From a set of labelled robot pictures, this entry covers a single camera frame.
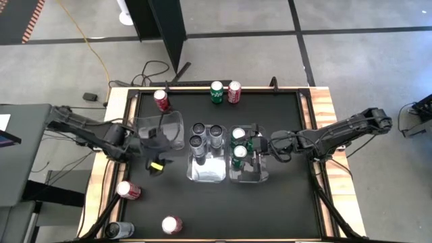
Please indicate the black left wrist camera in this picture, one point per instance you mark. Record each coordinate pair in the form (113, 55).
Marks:
(155, 158)

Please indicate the black mat orange edge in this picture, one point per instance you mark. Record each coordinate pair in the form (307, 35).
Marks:
(13, 20)

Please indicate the dark tablet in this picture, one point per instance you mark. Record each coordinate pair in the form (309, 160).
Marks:
(8, 139)

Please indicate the black equipment stand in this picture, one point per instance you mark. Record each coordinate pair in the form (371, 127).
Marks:
(423, 111)

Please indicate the black power adapter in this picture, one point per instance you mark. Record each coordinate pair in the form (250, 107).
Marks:
(90, 97)

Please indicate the grey desk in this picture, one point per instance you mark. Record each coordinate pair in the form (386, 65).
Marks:
(23, 158)

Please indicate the white pole base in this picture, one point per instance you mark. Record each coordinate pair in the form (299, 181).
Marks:
(125, 18)

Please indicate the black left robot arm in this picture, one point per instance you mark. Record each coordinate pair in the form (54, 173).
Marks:
(84, 126)

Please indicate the clear plastic bin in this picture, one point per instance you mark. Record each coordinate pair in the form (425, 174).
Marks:
(207, 172)
(175, 135)
(243, 175)

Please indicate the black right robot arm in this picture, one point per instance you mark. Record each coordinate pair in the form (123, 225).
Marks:
(337, 131)

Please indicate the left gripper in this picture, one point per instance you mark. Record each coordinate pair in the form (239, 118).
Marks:
(157, 146)

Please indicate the black standing panel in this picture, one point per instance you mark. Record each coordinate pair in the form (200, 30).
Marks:
(162, 27)

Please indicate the red Coca-Cola can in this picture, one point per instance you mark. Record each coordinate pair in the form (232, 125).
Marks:
(234, 92)
(172, 224)
(128, 189)
(162, 99)

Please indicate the white paper sheet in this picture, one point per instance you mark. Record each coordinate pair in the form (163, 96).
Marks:
(4, 122)

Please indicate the black frame strut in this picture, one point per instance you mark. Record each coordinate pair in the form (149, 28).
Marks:
(101, 216)
(332, 209)

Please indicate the black table clamp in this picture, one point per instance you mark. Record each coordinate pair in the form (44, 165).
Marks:
(275, 84)
(166, 86)

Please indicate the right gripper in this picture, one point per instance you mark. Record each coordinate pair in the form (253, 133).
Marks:
(263, 144)

